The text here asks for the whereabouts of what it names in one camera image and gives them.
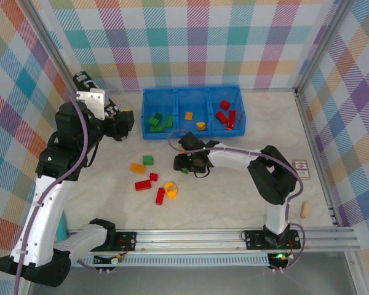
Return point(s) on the small green lego brick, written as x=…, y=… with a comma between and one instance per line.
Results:
x=184, y=171

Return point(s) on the yellow oval lego piece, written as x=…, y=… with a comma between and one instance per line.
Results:
x=173, y=194

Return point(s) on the small red lego brick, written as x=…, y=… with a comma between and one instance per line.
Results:
x=153, y=177

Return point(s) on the long green lego brick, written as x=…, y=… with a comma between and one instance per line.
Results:
x=158, y=117
x=157, y=128

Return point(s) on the long red lego brick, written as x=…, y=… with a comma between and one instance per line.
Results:
x=160, y=196
x=143, y=185

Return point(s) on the yellow sloped lego piece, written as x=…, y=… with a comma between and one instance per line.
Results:
x=200, y=126

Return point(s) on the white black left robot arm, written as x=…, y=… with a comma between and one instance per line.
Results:
x=46, y=215

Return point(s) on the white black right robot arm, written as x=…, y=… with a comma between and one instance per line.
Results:
x=273, y=184

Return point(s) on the blue plastic bin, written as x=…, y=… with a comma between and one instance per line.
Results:
x=160, y=101
x=233, y=98
x=192, y=101

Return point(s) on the teal foam roll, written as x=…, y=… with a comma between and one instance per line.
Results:
x=61, y=229

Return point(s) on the playing card box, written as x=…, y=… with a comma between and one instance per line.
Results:
x=301, y=169

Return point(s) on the small wooden block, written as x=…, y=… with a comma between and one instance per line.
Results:
x=304, y=209

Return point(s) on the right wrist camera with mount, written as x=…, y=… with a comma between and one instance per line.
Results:
x=190, y=141

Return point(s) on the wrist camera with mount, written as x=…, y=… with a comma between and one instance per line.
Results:
x=190, y=141
x=92, y=103

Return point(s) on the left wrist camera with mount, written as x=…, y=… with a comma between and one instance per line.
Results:
x=92, y=103

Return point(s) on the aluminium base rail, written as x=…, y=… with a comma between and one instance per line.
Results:
x=187, y=239

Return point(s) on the aluminium frame post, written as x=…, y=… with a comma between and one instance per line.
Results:
x=50, y=46
x=323, y=46

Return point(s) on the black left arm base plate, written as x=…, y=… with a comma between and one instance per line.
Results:
x=126, y=239

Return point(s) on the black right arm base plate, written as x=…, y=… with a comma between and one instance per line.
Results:
x=255, y=239

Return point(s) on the aluminium back rail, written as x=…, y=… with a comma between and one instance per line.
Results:
x=270, y=90

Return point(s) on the aluminium side rail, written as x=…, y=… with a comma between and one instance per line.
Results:
x=306, y=123

